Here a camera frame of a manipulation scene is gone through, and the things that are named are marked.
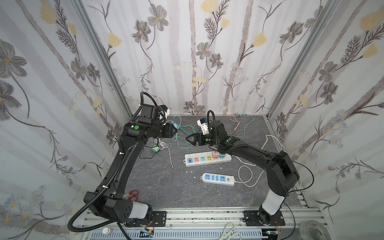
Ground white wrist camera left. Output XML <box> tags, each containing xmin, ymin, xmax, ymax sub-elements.
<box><xmin>158</xmin><ymin>105</ymin><xmax>170</xmax><ymax>122</ymax></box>

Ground green charger block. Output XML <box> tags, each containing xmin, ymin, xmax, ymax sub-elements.
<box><xmin>151</xmin><ymin>147</ymin><xmax>160</xmax><ymax>153</ymax></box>

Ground white multicolour power strip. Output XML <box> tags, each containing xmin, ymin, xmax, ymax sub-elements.
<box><xmin>184</xmin><ymin>151</ymin><xmax>232</xmax><ymax>167</ymax></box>

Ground white bottle cap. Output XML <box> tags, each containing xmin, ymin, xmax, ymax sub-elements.
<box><xmin>102</xmin><ymin>228</ymin><xmax>113</xmax><ymax>235</ymax></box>

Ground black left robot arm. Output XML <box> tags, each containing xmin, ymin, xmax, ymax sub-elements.
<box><xmin>68</xmin><ymin>92</ymin><xmax>177</xmax><ymax>233</ymax></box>

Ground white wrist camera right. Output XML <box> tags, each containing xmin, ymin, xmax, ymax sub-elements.
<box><xmin>197</xmin><ymin>118</ymin><xmax>211</xmax><ymax>135</ymax></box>

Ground clear tape roll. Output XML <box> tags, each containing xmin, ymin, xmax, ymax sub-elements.
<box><xmin>299</xmin><ymin>220</ymin><xmax>331</xmax><ymax>240</ymax></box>

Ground red handled scissors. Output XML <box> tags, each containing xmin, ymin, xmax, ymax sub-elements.
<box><xmin>127</xmin><ymin>190</ymin><xmax>140</xmax><ymax>202</ymax></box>

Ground white scissors handles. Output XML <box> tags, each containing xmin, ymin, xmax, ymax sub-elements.
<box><xmin>219</xmin><ymin>222</ymin><xmax>242</xmax><ymax>240</ymax></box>

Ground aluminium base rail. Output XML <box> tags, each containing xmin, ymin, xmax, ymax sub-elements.
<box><xmin>83</xmin><ymin>205</ymin><xmax>334</xmax><ymax>240</ymax></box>

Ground white blue power strip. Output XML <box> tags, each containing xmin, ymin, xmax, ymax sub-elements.
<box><xmin>201</xmin><ymin>173</ymin><xmax>235</xmax><ymax>187</ymax></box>

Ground teal charger with cable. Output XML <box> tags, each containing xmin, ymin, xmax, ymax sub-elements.
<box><xmin>218</xmin><ymin>115</ymin><xmax>256</xmax><ymax>159</ymax></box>
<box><xmin>169</xmin><ymin>116</ymin><xmax>201</xmax><ymax>150</ymax></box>

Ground pink charger with cable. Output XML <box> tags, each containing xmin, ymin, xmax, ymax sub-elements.
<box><xmin>208</xmin><ymin>111</ymin><xmax>244</xmax><ymax>158</ymax></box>

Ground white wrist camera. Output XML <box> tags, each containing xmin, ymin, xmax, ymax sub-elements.
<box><xmin>197</xmin><ymin>118</ymin><xmax>211</xmax><ymax>135</ymax></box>
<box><xmin>158</xmin><ymin>105</ymin><xmax>170</xmax><ymax>122</ymax></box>

